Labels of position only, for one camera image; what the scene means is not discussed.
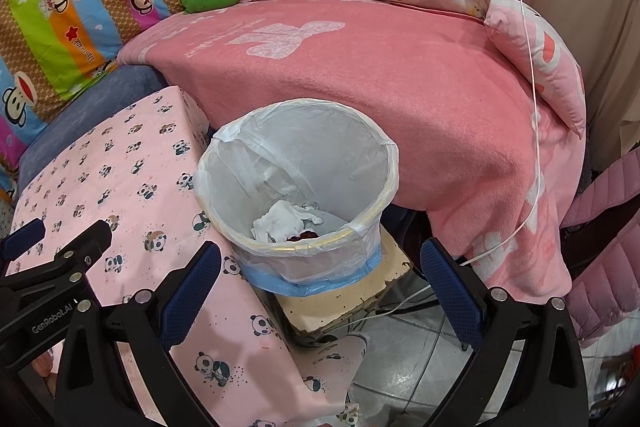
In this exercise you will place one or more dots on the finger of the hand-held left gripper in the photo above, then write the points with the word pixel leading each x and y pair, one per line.
pixel 22 237
pixel 70 257

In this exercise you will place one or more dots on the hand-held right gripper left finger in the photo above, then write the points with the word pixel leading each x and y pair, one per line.
pixel 192 292

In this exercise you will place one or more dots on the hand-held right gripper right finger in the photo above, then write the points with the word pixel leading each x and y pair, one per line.
pixel 450 292

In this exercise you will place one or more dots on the white sock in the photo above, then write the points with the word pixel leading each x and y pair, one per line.
pixel 280 219

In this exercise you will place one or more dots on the dark brown scrunchie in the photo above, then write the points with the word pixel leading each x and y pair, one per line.
pixel 302 236

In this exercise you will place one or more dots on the bin with white bag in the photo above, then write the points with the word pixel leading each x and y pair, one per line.
pixel 300 142

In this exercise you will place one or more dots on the pink panda-print cloth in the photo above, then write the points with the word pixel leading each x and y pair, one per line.
pixel 90 187

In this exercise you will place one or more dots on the wooden stool under bin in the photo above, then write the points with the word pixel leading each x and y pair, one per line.
pixel 340 302

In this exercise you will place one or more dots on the blue-grey sofa cushion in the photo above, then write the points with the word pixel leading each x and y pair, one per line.
pixel 100 107

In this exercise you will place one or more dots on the pink puffer jacket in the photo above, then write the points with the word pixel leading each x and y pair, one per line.
pixel 610 232

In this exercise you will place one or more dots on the pink blanket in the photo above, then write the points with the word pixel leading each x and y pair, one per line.
pixel 425 107

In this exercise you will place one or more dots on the striped monkey-print quilt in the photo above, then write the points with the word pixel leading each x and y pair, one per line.
pixel 75 7

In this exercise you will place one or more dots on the pink printed pillow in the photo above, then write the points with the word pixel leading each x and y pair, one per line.
pixel 555 72

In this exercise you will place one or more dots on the beige curtain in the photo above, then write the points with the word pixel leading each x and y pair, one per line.
pixel 590 7

